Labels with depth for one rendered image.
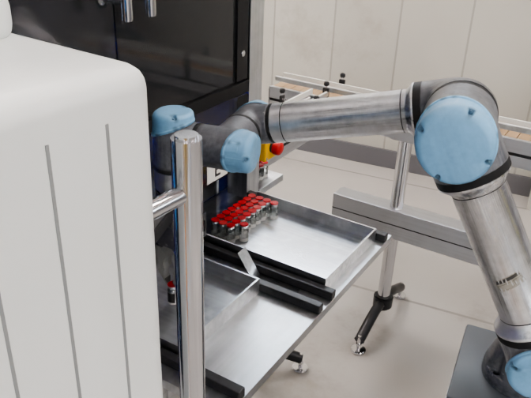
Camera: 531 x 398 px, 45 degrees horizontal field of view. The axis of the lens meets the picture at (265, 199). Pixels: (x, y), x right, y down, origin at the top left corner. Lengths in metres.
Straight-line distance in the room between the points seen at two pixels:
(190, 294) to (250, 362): 0.63
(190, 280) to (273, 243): 0.97
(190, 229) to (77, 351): 0.13
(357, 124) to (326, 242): 0.47
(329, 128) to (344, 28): 2.90
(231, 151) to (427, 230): 1.45
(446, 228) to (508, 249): 1.36
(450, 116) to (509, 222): 0.20
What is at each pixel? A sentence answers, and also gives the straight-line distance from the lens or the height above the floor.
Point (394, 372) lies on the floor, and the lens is 2.54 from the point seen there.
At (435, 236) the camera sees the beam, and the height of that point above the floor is 0.50.
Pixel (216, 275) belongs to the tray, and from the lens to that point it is 1.39.
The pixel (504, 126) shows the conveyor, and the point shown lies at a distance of 2.21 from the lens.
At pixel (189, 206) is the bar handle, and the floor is 1.42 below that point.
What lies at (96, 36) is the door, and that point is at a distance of 1.19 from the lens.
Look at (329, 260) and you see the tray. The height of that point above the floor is 0.88.
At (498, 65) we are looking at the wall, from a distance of 3.88.
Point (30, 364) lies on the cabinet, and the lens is 0.44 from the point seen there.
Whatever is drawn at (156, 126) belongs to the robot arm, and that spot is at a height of 1.27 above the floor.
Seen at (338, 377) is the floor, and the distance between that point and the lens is 2.48.
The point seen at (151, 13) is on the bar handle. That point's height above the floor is 1.44.
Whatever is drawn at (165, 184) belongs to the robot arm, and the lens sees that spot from 1.15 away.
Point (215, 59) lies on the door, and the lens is 1.47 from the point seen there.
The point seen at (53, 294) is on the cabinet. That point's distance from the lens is 0.43.
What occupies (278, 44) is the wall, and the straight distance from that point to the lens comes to 4.21.
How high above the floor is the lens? 1.66
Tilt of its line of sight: 27 degrees down
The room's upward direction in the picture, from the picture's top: 2 degrees clockwise
